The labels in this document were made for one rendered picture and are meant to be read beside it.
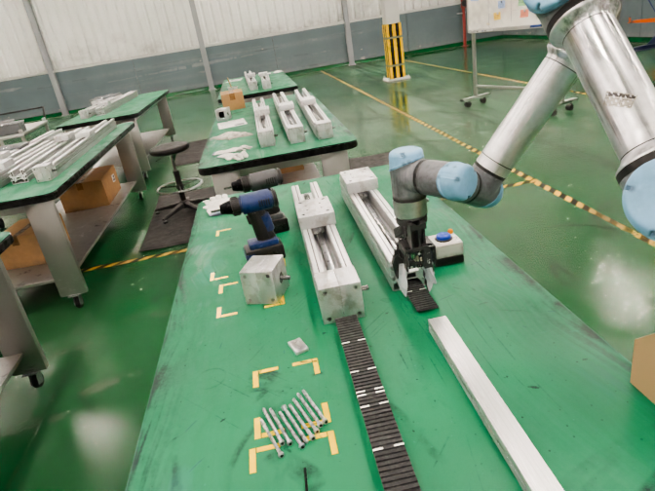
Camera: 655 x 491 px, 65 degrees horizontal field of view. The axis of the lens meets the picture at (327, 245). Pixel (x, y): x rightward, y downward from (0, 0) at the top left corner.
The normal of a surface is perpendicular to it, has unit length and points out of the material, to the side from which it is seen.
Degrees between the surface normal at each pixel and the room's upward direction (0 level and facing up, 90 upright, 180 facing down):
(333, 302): 90
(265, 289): 90
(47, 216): 90
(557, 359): 0
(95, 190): 89
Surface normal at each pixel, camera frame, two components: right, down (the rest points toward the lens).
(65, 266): 0.15, 0.38
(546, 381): -0.15, -0.90
